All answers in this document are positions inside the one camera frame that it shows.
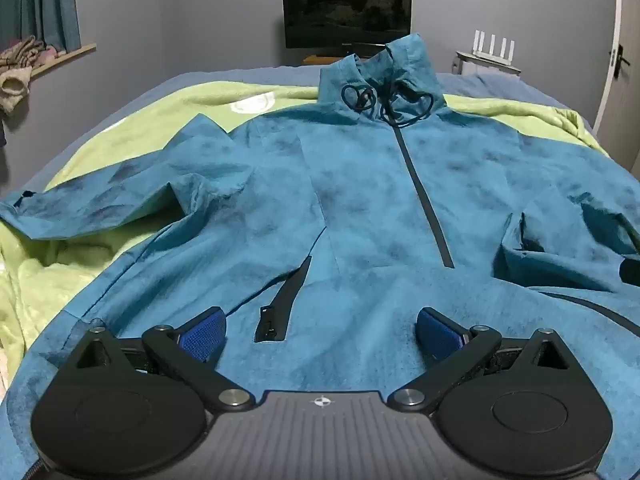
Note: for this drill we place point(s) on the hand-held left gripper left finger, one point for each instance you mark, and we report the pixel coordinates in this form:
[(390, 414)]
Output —
[(202, 337)]

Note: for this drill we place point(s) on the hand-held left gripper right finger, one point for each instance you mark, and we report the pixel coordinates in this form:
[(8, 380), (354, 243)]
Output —
[(437, 337)]

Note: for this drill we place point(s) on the blue hooded jacket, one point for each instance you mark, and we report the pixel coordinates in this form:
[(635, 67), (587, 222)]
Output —
[(350, 185)]

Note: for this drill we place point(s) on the pile of beige clothes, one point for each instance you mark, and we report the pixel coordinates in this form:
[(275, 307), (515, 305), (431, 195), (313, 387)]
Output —
[(17, 72)]

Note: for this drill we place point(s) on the green printed blanket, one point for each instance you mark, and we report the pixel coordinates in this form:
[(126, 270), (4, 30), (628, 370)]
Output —
[(145, 110)]

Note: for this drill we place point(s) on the light blue bed sheet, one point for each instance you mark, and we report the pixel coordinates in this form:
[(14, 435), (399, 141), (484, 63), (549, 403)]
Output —
[(150, 87)]

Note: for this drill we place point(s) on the white router with antennas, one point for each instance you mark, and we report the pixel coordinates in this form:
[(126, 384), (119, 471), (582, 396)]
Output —
[(492, 52)]

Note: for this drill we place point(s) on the wooden monitor stand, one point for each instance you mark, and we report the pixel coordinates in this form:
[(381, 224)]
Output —
[(320, 59)]

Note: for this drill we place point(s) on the wooden windowsill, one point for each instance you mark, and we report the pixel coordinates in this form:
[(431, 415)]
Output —
[(65, 57)]

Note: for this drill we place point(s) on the black monitor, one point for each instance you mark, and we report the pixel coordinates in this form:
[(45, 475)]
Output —
[(347, 12)]

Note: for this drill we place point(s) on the white door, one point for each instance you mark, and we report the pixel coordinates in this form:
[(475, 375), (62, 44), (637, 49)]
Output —
[(617, 20)]

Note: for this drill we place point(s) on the teal curtain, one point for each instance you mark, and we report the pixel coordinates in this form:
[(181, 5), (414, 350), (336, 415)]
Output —
[(40, 0)]

